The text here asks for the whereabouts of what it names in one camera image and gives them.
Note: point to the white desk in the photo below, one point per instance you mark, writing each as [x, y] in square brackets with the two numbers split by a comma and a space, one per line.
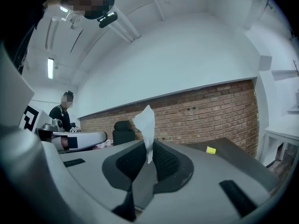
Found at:
[280, 136]

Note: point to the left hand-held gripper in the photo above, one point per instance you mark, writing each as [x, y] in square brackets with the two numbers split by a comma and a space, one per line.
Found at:
[37, 120]

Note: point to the long ceiling light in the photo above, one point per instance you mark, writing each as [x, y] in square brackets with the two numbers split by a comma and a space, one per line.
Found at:
[50, 67]
[64, 9]

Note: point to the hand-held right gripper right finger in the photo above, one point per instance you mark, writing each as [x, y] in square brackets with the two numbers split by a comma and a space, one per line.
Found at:
[210, 178]

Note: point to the white ceiling pipes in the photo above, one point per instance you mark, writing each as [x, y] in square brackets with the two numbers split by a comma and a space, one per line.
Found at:
[126, 29]

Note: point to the checkered cloth table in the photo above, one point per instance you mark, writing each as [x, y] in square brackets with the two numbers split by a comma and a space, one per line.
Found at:
[105, 144]

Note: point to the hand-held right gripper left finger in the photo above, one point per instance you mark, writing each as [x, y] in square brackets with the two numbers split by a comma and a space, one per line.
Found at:
[93, 167]

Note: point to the black office chair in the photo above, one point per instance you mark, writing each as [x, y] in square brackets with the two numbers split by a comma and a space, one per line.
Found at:
[122, 134]

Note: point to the yellow cup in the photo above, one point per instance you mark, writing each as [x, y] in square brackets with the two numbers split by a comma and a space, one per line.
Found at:
[211, 150]

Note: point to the dark table with white legs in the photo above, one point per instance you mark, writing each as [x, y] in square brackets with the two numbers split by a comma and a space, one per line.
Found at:
[230, 146]

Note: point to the black head-mounted camera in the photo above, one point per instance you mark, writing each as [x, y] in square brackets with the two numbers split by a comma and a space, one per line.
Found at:
[107, 19]

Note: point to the person's black clothing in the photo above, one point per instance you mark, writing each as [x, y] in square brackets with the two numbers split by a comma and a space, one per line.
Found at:
[21, 38]

